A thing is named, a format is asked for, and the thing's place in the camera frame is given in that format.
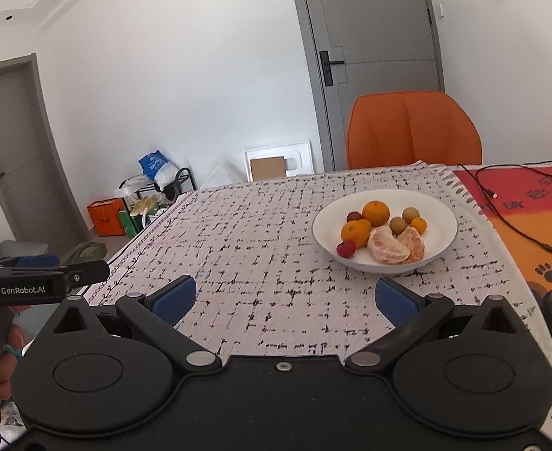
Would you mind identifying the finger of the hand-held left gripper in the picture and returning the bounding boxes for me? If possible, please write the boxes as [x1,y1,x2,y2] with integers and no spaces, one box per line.
[0,254,62,270]
[66,260,111,289]

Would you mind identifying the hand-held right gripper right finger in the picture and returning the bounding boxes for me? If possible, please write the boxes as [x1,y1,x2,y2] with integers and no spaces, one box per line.
[345,277,532,370]

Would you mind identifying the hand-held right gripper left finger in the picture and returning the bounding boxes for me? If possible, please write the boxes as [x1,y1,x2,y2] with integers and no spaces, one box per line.
[46,275,221,370]

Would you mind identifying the peeled orange half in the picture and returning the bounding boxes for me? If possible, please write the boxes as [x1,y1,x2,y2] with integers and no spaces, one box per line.
[367,225,410,265]
[398,226,425,264]

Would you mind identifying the medium orange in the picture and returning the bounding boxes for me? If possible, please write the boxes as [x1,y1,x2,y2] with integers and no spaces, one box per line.
[341,219,373,249]

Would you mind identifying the large orange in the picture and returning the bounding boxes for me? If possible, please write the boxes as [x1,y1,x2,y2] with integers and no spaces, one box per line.
[362,200,391,227]

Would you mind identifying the white plate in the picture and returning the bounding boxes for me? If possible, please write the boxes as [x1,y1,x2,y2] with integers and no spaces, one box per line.
[312,189,459,273]

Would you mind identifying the orange box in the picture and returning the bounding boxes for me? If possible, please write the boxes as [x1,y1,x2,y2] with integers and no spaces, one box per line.
[87,198,127,238]

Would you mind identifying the green bag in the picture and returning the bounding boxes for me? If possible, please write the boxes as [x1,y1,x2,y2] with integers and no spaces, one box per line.
[119,209,141,238]

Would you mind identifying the yellow slippers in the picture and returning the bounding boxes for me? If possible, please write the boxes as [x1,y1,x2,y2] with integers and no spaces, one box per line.
[132,198,162,217]

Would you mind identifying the patterned white tablecloth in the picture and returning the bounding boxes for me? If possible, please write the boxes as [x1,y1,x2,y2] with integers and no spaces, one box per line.
[76,162,552,451]

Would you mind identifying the grey interior door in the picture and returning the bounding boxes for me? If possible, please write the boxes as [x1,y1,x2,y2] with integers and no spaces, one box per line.
[0,54,92,246]

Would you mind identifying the black metal rack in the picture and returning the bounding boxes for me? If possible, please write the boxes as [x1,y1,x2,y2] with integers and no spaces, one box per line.
[123,168,197,208]

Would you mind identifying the blue white bag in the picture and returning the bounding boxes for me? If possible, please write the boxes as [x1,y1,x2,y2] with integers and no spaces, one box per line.
[138,151,178,188]

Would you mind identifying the clear plastic bag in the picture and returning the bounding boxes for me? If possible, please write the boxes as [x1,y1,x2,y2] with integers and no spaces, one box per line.
[200,163,247,189]

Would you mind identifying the brown cardboard sheet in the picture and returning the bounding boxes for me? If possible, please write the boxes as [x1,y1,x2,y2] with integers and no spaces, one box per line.
[250,156,287,182]

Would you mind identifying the red orange printed mat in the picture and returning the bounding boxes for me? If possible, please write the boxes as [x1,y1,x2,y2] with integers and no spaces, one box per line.
[452,164,552,302]

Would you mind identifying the orange chair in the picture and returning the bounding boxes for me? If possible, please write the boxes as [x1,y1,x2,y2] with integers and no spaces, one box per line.
[345,91,484,170]

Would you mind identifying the white foam packaging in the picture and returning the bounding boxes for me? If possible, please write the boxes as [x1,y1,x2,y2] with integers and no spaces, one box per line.
[244,141,314,183]

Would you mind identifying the black cable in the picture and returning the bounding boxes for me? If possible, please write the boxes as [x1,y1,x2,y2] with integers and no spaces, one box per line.
[474,162,552,200]
[457,164,552,255]

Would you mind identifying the black door handle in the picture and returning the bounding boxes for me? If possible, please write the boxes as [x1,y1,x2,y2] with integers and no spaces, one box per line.
[319,50,345,87]

